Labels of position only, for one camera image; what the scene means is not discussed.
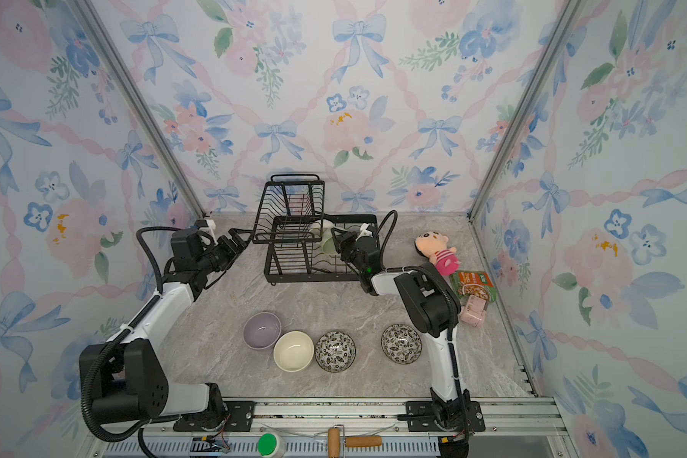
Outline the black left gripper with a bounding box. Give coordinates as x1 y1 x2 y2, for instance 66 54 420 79
200 230 255 276

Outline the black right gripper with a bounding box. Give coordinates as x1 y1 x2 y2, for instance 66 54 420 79
333 226 368 277

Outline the light green bowl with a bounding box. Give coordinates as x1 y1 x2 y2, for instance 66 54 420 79
321 230 338 257

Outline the cream speckled bowl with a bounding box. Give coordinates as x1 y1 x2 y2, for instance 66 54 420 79
310 219 335 238

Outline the black wire dish rack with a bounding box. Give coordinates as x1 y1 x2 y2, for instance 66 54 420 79
251 173 381 285

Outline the lavender bowl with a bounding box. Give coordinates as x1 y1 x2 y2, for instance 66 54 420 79
242 311 282 350

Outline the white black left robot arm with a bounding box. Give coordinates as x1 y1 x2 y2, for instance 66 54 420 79
78 227 251 443

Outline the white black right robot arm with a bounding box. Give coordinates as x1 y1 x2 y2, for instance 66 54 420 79
331 225 471 431

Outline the pink plush doll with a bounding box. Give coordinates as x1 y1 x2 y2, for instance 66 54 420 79
414 231 461 277

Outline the right black floral bowl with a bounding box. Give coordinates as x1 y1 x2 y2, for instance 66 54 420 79
381 324 423 366

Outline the black floral bowl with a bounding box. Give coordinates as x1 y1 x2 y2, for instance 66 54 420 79
314 331 357 373
381 324 423 366

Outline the left black floral bowl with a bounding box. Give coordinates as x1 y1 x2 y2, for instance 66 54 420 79
314 331 357 373

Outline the green red soup packet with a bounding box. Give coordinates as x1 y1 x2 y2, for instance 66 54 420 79
450 270 498 303

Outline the cream white bowl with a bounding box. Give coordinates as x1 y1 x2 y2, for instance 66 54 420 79
273 331 315 373

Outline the green round button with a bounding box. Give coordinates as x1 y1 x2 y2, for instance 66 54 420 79
257 432 286 458

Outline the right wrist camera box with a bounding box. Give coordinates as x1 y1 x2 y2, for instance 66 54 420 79
351 223 383 276

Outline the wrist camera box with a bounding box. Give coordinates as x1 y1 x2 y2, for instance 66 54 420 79
170 226 216 271
351 223 383 276

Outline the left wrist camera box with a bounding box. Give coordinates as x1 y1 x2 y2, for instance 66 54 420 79
170 226 216 271

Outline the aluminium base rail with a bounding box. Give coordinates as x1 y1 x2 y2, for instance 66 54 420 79
81 397 578 457

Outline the wooden handled tool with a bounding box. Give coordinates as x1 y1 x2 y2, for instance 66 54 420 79
326 426 384 458

